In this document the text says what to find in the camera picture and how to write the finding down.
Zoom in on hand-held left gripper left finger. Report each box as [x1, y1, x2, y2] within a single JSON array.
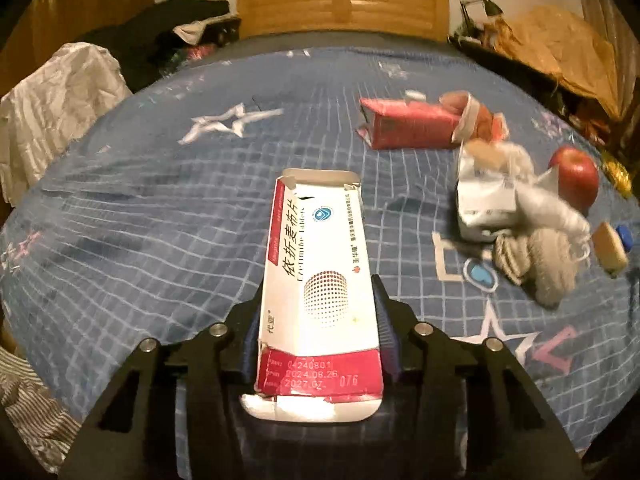
[[59, 285, 265, 480]]

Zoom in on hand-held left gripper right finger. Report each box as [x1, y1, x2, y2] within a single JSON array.
[[370, 275, 585, 480]]

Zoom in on white and red medicine box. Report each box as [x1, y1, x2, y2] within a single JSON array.
[[240, 168, 385, 423]]

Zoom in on white plastic bottle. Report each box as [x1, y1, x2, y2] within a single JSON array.
[[515, 167, 592, 261]]

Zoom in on crumpled white packet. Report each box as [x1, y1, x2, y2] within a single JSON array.
[[456, 152, 518, 243]]

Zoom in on beige knit sock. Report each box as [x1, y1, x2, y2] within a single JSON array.
[[492, 227, 578, 308]]

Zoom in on red carton box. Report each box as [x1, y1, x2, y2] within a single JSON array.
[[356, 96, 463, 150]]

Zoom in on striped cloth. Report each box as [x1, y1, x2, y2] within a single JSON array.
[[0, 347, 86, 471]]

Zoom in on yellow sponge block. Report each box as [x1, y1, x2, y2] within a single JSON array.
[[592, 221, 629, 276]]

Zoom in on red apple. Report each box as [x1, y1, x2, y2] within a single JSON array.
[[548, 146, 600, 212]]

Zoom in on white crumpled cloth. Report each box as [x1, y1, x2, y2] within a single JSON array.
[[0, 42, 133, 206]]

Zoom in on gold foil wrapper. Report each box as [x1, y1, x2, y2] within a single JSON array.
[[602, 157, 634, 199]]

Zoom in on small white garment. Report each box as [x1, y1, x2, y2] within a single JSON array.
[[172, 20, 217, 44]]

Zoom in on black clothes pile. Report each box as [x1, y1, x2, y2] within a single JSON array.
[[80, 0, 241, 93]]

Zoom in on wooden headboard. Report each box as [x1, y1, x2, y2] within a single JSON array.
[[236, 0, 451, 43]]

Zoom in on desk lamp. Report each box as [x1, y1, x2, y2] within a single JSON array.
[[457, 0, 506, 38]]

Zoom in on wooden wardrobe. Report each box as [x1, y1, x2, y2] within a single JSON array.
[[0, 0, 153, 91]]

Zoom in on beige curtain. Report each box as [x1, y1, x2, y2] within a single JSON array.
[[570, 0, 640, 126]]

